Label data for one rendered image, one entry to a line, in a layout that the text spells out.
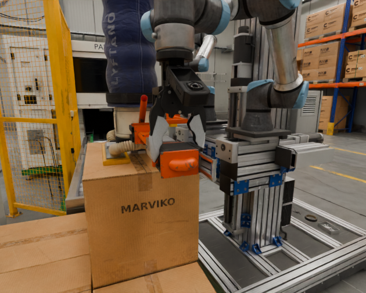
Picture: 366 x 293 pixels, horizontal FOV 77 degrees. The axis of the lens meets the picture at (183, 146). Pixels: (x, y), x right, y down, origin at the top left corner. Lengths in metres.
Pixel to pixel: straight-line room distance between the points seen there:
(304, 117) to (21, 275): 1.57
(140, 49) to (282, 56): 0.53
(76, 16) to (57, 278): 10.00
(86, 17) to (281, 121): 9.70
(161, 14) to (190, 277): 0.84
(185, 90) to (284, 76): 0.70
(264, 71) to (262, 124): 0.36
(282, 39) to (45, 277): 1.21
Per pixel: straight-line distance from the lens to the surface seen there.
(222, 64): 12.41
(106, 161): 0.89
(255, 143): 1.11
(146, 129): 0.76
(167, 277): 0.97
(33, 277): 1.12
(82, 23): 10.54
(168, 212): 0.87
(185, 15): 0.46
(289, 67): 1.00
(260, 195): 1.51
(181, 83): 0.38
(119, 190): 0.80
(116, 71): 0.97
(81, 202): 1.52
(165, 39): 0.45
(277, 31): 0.93
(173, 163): 0.41
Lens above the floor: 1.19
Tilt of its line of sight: 12 degrees down
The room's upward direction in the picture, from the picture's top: straight up
